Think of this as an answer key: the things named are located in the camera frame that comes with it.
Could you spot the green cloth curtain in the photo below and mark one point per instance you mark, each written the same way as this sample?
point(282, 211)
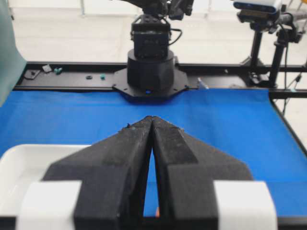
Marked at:
point(12, 64)

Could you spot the black camera stand pole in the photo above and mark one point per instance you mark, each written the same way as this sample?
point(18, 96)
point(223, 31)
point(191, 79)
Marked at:
point(259, 22)

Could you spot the small teal plastic piece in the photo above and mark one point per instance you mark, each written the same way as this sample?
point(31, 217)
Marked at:
point(102, 77)

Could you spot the black aluminium table frame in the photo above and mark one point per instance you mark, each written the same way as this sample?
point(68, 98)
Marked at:
point(72, 77)

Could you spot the white plastic case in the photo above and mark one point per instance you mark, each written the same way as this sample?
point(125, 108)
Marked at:
point(22, 168)

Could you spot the white small bracket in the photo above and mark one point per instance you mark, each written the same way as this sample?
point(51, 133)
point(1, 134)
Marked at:
point(46, 68)

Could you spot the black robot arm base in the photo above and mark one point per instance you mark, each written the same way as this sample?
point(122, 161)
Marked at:
point(151, 69)

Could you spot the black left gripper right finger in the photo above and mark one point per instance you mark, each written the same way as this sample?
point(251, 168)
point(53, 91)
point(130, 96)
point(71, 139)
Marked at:
point(203, 188)

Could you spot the blue table mat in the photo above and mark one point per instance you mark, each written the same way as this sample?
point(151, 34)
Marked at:
point(28, 118)

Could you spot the blue grey depth camera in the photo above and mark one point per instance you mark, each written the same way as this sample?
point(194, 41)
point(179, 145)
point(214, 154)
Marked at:
point(270, 6)

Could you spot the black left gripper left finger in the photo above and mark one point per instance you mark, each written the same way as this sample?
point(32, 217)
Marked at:
point(94, 188)

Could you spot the small teal plastic clip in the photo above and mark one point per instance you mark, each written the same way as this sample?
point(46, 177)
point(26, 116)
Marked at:
point(58, 71)

